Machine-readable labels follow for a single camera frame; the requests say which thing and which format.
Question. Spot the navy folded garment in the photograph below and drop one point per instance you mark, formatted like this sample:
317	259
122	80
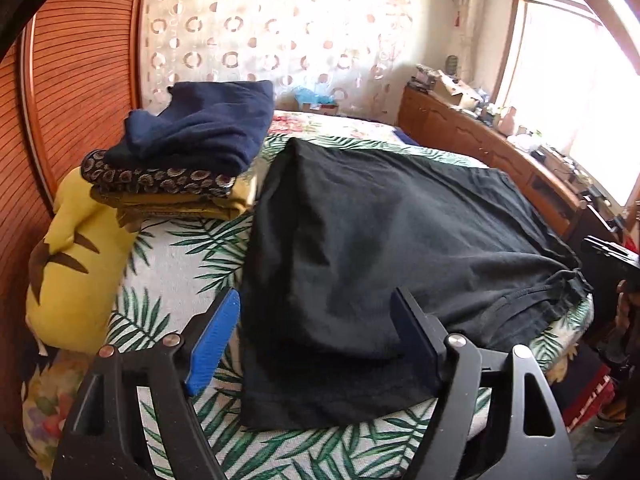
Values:
210	125

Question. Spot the dark patterned folded garment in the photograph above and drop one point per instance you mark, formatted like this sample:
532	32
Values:
160	180

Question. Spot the red bag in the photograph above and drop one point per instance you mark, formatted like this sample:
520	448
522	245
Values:
592	395

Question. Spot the wooden dresser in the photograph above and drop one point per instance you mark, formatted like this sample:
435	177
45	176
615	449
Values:
475	135

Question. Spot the circle-patterned sheer curtain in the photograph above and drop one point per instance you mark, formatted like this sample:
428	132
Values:
275	35

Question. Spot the black t-shirt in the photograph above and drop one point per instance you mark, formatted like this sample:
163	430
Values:
350	235

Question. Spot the wooden headboard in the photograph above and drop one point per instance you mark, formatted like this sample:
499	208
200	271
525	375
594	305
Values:
75	85

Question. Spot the open cardboard box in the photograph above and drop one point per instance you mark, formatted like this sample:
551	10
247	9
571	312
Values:
455	90

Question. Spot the navy bed sheet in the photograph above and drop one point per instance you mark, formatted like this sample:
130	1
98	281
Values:
404	137

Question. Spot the floral leaf-print bedspread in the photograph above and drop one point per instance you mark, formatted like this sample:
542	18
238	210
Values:
170	270

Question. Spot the cardboard box with teal item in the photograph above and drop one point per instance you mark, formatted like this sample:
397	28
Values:
310	96

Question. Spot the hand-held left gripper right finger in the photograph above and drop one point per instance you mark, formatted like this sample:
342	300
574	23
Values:
415	345

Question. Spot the bright window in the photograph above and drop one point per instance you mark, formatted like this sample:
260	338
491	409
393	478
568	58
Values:
575	85

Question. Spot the yellow plush pillow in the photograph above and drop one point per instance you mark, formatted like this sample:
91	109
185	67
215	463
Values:
75	260

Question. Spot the yellow folded garment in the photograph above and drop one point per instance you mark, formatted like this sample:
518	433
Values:
200	207

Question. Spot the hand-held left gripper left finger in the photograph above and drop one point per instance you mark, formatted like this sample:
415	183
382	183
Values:
215	345

